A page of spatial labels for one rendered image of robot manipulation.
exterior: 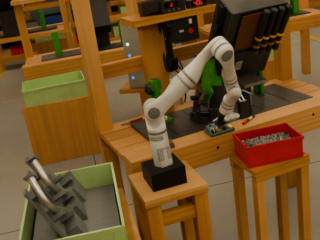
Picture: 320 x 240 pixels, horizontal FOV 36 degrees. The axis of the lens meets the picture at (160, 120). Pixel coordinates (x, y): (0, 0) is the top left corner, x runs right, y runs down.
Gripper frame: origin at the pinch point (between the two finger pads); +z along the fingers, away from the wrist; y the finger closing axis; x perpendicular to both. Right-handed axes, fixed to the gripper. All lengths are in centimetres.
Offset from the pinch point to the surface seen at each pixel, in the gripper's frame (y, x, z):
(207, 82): -8.5, -32.2, 0.8
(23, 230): 116, 34, -23
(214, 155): 5.8, 9.7, 13.4
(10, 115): 84, -307, 332
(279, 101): -55, -15, 17
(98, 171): 73, 5, 0
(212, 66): -11.2, -34.7, -9.3
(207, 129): 5.8, -3.0, 4.3
